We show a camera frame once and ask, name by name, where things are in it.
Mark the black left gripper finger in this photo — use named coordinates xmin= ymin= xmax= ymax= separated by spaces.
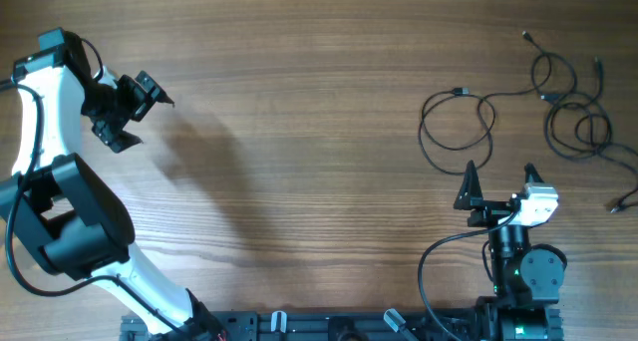
xmin=102 ymin=130 xmax=142 ymax=154
xmin=135 ymin=71 xmax=174 ymax=107

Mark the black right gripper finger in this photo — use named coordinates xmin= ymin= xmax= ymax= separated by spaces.
xmin=453 ymin=161 xmax=483 ymax=210
xmin=524 ymin=163 xmax=544 ymax=183

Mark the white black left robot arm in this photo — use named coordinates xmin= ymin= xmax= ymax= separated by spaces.
xmin=1 ymin=28 xmax=214 ymax=340

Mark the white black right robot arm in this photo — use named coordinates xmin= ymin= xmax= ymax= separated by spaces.
xmin=454 ymin=162 xmax=567 ymax=341

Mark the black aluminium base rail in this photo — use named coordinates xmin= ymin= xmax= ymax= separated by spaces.
xmin=119 ymin=308 xmax=564 ymax=341

